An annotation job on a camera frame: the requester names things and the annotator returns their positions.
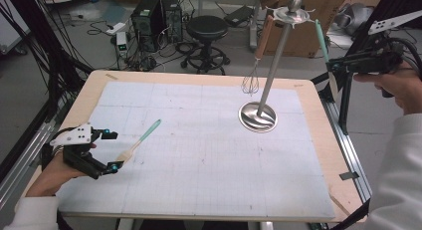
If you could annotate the long tan tape strip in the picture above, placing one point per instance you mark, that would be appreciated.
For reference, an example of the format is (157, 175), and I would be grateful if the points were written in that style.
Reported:
(341, 206)

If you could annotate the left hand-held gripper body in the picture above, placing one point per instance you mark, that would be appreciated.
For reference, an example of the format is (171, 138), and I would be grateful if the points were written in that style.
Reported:
(76, 153)

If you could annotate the black flat box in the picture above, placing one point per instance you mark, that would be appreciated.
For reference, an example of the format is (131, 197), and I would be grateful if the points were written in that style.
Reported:
(239, 16)

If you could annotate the white wheeled board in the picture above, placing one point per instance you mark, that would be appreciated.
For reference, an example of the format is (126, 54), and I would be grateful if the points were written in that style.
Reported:
(10, 27)

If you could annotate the large brown cardboard box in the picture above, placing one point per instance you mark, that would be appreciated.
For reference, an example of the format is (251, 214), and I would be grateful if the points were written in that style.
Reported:
(298, 44)

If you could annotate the white power strip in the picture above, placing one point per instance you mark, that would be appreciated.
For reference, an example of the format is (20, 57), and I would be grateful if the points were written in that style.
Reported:
(115, 28)

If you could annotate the tan tape piece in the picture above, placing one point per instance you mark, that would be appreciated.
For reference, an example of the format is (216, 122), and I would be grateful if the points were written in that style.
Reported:
(111, 76)

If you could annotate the person's left hand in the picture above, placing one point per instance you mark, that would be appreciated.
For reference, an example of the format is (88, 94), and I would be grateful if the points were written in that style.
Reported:
(56, 177)

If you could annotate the black tape piece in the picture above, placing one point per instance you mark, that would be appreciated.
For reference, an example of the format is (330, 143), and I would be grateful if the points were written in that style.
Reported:
(349, 175)

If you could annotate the white grid mat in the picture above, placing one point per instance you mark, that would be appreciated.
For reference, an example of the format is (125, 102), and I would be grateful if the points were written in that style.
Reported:
(199, 140)

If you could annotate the white floor board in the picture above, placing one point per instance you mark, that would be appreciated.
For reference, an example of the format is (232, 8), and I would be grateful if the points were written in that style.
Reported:
(341, 41)

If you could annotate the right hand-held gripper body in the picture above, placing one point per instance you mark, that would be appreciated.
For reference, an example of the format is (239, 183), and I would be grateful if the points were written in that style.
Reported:
(375, 57)

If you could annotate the aluminium rail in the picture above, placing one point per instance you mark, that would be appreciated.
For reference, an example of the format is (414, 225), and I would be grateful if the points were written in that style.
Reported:
(355, 163)
(23, 153)

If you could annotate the black round stool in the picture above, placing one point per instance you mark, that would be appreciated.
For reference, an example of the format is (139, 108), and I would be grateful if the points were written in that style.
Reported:
(207, 27)

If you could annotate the person's right hand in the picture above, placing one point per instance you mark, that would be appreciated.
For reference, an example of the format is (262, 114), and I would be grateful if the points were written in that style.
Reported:
(398, 87)

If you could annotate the white power supply unit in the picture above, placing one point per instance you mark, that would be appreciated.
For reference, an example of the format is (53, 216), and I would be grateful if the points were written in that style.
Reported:
(121, 41)

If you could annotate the steel utensil rack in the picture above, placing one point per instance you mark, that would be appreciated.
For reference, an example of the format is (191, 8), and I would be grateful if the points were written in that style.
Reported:
(273, 69)

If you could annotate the black computer tower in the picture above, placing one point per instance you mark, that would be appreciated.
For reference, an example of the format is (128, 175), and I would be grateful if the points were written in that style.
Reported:
(172, 19)
(146, 24)

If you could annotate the grey plastic cover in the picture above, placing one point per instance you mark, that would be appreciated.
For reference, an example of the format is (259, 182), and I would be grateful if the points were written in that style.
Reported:
(353, 17)

